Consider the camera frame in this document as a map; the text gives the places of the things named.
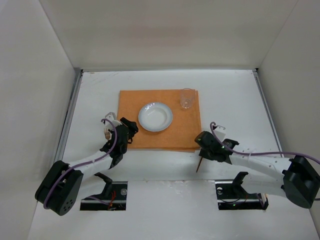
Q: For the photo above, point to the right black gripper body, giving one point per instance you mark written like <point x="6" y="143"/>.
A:
<point x="206" y="152"/>

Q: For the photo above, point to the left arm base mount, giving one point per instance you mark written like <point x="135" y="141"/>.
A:
<point x="104" y="194"/>

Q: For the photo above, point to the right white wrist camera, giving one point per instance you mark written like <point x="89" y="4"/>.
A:
<point x="219" y="131"/>

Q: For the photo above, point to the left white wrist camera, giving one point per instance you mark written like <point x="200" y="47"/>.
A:
<point x="111" y="117"/>

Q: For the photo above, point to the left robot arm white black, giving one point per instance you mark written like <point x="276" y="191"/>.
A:
<point x="84" y="179"/>

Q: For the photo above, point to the orange cloth placemat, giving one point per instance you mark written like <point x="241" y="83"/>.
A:
<point x="179" y="136"/>

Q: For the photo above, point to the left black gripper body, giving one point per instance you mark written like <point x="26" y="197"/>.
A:
<point x="110" y="144"/>

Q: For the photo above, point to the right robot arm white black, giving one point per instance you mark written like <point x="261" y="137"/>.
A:
<point x="292" y="178"/>

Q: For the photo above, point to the white round plate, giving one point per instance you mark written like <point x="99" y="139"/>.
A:
<point x="155" y="117"/>

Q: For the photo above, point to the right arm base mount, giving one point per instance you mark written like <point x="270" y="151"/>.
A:
<point x="231" y="196"/>

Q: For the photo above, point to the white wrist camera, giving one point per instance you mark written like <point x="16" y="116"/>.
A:
<point x="219" y="131"/>
<point x="111" y="117"/>

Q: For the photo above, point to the clear drinking glass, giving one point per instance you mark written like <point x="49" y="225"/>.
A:
<point x="187" y="97"/>

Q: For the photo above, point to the copper spoon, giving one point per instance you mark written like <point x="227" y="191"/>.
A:
<point x="198" y="166"/>

